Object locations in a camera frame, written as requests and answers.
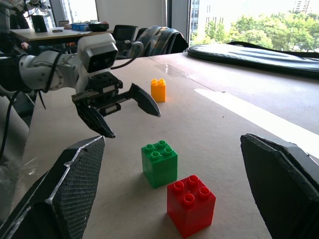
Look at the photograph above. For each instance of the black round case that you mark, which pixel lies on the black round case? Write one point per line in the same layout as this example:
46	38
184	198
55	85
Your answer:
99	26

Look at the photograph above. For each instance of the dark patterned jacket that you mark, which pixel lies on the dark patterned jacket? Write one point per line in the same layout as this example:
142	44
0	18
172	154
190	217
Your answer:
159	41

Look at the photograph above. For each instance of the green toy brick cube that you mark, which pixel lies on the green toy brick cube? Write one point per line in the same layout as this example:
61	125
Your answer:
159	166

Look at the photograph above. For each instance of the small dark flat object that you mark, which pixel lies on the small dark flat object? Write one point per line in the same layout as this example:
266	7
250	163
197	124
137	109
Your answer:
57	31

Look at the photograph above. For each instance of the orange toy brick cube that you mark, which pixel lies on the orange toy brick cube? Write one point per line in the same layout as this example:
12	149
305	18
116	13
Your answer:
158	90

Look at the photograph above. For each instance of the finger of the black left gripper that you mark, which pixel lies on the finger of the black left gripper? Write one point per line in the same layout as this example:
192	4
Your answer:
96	122
145	100

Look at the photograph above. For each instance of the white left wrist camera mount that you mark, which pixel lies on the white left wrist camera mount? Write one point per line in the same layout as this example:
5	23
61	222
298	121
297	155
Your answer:
96	56

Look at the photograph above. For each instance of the red toy brick cube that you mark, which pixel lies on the red toy brick cube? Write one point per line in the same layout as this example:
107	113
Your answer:
190	211

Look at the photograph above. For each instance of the brown office desk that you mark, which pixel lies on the brown office desk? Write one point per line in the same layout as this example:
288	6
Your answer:
57	36

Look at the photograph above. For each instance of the blue plastic tray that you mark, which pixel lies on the blue plastic tray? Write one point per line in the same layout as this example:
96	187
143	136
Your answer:
81	26

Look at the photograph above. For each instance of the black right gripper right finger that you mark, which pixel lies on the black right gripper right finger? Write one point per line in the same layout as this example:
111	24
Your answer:
281	189

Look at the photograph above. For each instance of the black box on desk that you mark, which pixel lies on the black box on desk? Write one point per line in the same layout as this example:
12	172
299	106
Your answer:
39	24

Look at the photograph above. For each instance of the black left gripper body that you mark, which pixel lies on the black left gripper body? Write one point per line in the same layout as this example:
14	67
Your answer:
99	95

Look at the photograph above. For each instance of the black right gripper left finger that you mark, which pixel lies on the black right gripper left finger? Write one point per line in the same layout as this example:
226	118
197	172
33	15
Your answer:
72	179

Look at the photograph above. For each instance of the black office chair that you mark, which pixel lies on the black office chair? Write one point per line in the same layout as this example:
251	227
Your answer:
123	37

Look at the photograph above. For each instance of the flat black bag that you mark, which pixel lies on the flat black bag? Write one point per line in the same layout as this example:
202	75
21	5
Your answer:
251	56

